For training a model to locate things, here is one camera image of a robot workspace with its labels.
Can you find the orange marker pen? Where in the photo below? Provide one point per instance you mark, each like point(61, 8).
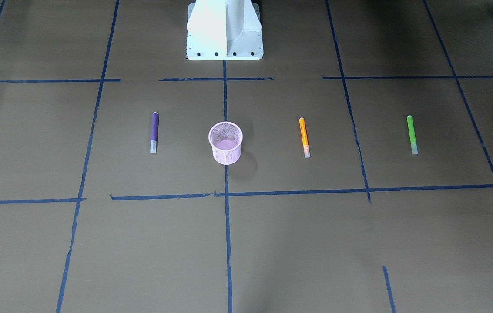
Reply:
point(304, 137)

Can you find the purple marker pen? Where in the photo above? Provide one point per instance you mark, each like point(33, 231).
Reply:
point(154, 132)

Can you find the green marker pen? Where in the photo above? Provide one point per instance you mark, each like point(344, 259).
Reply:
point(412, 135)

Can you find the pink mesh pen holder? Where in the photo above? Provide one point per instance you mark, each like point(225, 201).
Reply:
point(225, 139)

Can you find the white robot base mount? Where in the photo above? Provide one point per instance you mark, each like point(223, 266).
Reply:
point(224, 30)

